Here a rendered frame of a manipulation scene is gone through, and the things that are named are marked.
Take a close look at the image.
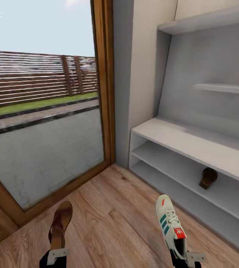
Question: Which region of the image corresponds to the gym shoe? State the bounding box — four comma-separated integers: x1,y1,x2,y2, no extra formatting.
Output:
156,194,188,260

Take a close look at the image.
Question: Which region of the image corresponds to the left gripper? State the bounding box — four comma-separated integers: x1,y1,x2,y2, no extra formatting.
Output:
39,250,67,268

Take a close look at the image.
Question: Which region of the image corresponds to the sandal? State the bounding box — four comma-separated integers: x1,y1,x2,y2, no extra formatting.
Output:
48,201,73,251
200,167,218,190

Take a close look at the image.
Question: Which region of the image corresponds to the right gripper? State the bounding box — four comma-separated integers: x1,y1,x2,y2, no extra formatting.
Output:
170,249,201,268

